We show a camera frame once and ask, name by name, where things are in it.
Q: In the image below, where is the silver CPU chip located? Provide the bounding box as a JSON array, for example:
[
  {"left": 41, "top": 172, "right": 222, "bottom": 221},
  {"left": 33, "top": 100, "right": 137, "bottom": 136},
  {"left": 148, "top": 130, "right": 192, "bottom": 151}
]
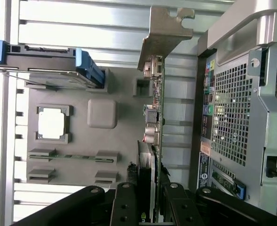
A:
[{"left": 38, "top": 110, "right": 66, "bottom": 140}]

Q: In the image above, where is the green RAM stick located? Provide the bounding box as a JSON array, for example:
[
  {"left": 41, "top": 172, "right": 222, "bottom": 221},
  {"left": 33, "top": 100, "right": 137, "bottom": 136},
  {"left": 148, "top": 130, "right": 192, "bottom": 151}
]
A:
[{"left": 29, "top": 153, "right": 113, "bottom": 163}]

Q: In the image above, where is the grey plastic parts rack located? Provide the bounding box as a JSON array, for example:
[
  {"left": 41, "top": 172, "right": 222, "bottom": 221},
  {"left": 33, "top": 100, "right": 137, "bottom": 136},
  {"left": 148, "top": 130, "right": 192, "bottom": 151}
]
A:
[{"left": 15, "top": 67, "right": 165, "bottom": 187}]

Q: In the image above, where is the open black PC case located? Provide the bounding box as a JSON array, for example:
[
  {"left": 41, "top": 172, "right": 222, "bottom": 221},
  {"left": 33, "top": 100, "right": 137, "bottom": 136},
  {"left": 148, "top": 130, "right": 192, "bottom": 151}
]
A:
[{"left": 196, "top": 0, "right": 277, "bottom": 221}]

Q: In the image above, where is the hard disk with blue carrier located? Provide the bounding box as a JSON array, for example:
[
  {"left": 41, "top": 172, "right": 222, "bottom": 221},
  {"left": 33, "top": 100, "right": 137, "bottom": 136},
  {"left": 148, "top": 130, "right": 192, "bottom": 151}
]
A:
[{"left": 0, "top": 39, "right": 105, "bottom": 89}]

